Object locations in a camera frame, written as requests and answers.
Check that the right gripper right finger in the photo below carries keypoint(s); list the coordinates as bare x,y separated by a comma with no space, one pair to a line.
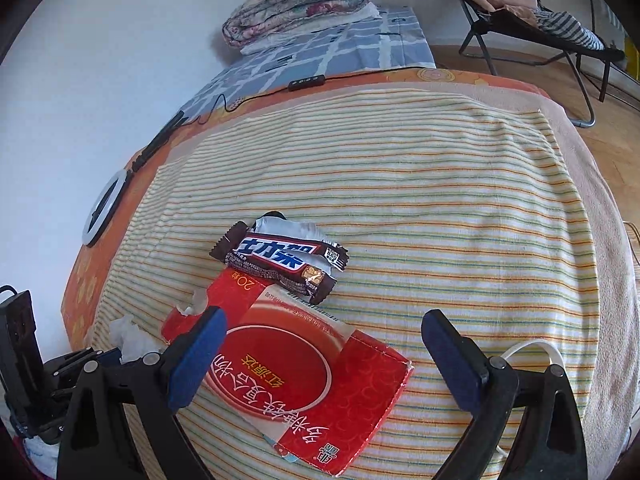
549,443

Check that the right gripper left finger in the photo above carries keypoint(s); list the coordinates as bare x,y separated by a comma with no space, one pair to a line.
97,442

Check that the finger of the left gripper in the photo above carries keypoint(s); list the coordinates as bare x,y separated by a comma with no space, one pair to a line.
70,362

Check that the white plastic bag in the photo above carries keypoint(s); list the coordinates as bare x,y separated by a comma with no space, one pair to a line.
134,343

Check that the white silicone wristband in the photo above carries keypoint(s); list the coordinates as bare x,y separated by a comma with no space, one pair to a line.
534,355

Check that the red tissue box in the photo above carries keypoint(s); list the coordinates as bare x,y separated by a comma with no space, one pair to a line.
316,388

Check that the brown chocolate bar wrapper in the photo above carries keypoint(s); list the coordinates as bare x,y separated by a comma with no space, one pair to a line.
297,255

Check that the orange floral bedsheet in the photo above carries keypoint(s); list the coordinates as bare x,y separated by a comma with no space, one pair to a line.
100,259

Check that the pink beige towel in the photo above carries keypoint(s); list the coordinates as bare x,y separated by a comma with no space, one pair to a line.
613,392

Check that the black tripod stand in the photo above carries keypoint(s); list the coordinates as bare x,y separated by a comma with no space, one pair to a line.
158,141

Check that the striped cream towel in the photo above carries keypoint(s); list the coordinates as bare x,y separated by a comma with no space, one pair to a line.
442,202

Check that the yellow crate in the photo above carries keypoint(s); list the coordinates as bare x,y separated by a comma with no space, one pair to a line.
632,58

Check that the black folding chair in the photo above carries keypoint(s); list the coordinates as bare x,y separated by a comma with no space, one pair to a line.
522,25

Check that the striped garment on chair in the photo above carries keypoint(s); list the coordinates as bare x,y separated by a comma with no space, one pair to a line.
565,26

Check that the blue checked bedsheet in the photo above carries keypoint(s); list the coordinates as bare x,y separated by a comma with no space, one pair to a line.
394,39

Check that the white pillow under quilt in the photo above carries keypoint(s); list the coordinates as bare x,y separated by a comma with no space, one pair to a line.
368,12

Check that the white ring light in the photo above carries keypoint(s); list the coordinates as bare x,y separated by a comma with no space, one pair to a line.
105,206

